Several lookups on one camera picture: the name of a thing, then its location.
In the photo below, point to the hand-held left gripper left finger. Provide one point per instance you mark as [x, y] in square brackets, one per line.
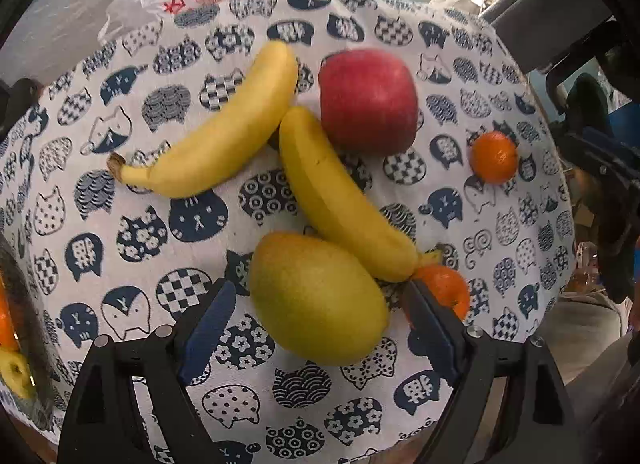
[207, 334]

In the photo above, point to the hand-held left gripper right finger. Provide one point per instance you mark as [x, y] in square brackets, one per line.
[437, 334]

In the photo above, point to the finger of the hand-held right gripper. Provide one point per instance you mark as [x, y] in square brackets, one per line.
[610, 154]

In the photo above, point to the small orange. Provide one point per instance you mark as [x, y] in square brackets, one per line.
[493, 157]
[446, 286]

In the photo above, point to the yellow-green mango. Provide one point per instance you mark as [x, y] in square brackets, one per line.
[317, 299]

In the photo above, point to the dark green glass plate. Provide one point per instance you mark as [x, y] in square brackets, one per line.
[39, 344]

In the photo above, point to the yellow banana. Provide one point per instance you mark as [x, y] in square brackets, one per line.
[225, 134]
[340, 194]

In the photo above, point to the yellow green pear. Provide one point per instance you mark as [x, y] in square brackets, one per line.
[12, 371]

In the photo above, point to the large orange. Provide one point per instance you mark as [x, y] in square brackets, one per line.
[5, 319]

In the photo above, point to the red apple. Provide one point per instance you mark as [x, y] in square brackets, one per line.
[370, 99]

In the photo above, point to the cat print tablecloth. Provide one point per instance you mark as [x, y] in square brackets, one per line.
[175, 244]

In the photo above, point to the person's grey trouser leg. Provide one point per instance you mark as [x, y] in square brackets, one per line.
[585, 334]

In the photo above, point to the black chair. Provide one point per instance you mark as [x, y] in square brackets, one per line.
[565, 9]

